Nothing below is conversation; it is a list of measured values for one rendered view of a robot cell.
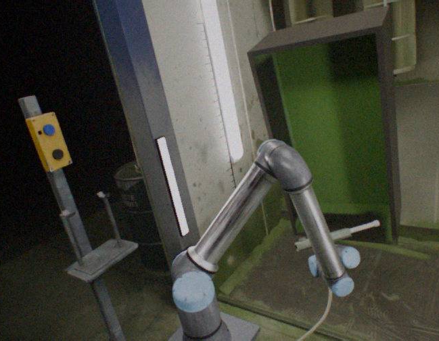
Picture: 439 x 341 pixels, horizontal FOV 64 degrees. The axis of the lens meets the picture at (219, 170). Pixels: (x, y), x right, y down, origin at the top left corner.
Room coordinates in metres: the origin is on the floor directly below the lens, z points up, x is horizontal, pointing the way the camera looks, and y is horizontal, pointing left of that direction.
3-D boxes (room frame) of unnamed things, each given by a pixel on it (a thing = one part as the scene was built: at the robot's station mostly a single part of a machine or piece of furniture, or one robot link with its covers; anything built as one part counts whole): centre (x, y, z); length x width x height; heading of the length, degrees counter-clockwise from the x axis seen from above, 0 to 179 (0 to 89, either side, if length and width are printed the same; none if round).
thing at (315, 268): (1.32, -0.37, 0.69); 0.12 x 0.12 x 0.09; 8
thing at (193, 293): (1.08, 0.18, 0.83); 0.17 x 0.15 x 0.18; 8
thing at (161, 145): (1.95, 0.29, 0.96); 0.06 x 0.02 x 0.63; 141
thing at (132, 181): (2.81, 0.57, 0.44); 0.59 x 0.58 x 0.89; 32
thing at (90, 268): (1.61, 0.68, 0.95); 0.26 x 0.15 x 0.32; 141
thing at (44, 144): (1.67, 0.76, 1.42); 0.12 x 0.06 x 0.26; 141
